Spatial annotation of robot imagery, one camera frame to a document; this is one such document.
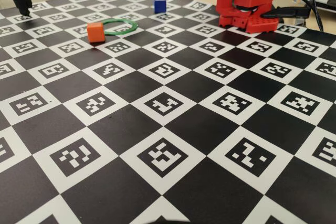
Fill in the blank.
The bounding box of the black table clamp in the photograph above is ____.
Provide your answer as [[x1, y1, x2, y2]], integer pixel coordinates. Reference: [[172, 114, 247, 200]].
[[261, 6, 312, 20]]

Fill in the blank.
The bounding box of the blue cube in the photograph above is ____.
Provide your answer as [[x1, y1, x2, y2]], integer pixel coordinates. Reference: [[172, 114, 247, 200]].
[[154, 0, 167, 14]]

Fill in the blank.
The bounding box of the green ring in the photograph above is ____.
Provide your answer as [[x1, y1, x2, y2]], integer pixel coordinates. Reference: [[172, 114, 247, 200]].
[[101, 18, 139, 36]]

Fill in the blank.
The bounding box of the black white marker mat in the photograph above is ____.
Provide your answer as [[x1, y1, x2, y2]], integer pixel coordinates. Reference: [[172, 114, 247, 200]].
[[0, 0, 336, 224]]

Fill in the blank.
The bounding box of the orange cube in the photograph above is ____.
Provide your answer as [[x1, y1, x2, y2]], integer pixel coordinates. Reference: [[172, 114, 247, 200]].
[[87, 22, 106, 44]]

